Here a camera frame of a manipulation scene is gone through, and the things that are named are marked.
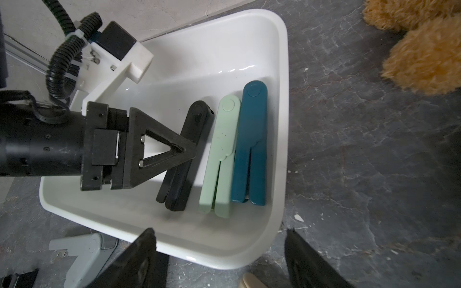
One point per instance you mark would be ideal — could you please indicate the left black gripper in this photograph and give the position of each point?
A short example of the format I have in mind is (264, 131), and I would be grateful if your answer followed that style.
(113, 157)

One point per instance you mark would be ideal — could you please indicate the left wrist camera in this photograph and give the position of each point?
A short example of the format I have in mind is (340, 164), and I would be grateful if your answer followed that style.
(115, 56)

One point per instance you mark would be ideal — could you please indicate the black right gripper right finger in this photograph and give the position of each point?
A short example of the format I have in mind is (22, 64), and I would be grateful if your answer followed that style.
(307, 269)

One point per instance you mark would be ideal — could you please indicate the beige wooden pliers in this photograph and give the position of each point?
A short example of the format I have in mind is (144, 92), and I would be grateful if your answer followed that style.
(249, 280)

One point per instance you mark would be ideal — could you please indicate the light green pliers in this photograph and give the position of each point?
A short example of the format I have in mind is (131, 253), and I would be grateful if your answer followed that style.
(215, 194)

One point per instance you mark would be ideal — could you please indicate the dark teal pliers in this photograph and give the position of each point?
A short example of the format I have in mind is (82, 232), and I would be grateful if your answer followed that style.
(250, 163)

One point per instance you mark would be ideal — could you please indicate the brown teddy bear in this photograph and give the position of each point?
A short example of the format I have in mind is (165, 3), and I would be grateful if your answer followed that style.
(428, 58)

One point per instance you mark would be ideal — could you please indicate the grey open pliers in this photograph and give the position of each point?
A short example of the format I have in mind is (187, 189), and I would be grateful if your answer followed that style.
(91, 252)

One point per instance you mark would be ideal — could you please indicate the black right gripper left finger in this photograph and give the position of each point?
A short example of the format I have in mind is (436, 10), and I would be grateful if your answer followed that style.
(134, 268)

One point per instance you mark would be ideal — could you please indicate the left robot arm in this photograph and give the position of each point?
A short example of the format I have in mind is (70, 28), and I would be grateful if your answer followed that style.
(39, 141)

